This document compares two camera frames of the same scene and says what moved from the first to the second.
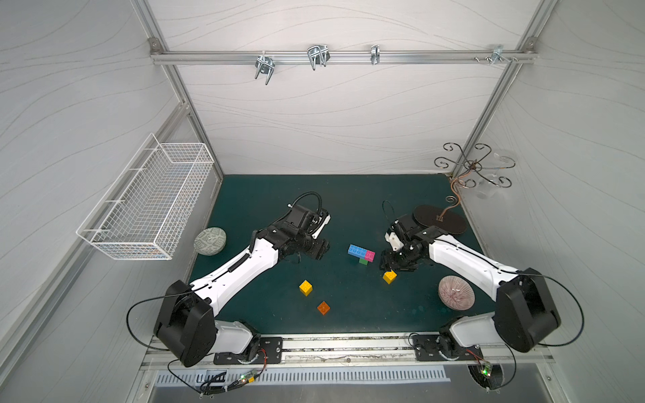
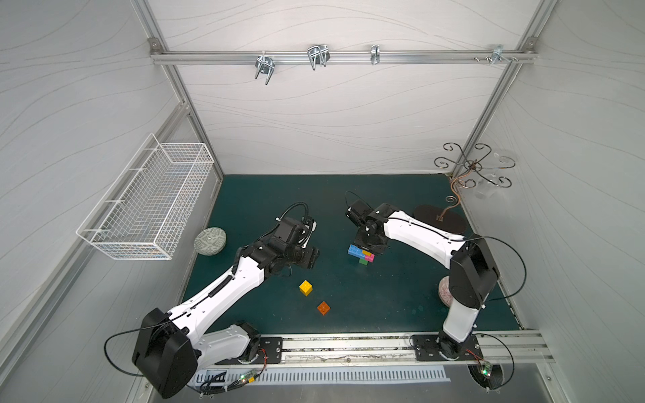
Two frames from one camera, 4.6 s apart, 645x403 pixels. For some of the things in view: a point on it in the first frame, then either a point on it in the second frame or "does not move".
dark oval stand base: x=427 y=216 does not move
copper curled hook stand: x=464 y=177 does not move
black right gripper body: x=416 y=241 to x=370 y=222
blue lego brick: x=356 y=251 does not move
